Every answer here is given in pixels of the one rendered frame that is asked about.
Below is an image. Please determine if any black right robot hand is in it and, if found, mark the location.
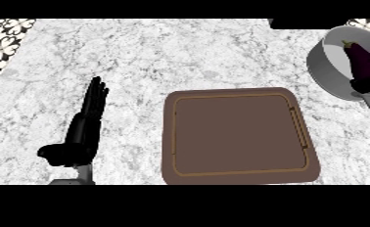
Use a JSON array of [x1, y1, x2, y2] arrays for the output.
[[348, 77, 370, 95]]

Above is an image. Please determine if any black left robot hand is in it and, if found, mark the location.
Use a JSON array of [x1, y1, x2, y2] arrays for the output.
[[36, 75, 111, 168]]

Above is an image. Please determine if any dark purple eggplant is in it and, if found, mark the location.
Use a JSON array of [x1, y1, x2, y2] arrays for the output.
[[341, 40, 370, 83]]

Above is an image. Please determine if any grey round pot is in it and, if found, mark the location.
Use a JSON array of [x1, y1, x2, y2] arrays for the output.
[[305, 24, 370, 102]]

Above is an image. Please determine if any brown square tray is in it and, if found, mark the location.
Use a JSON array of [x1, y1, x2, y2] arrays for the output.
[[160, 86, 323, 186]]

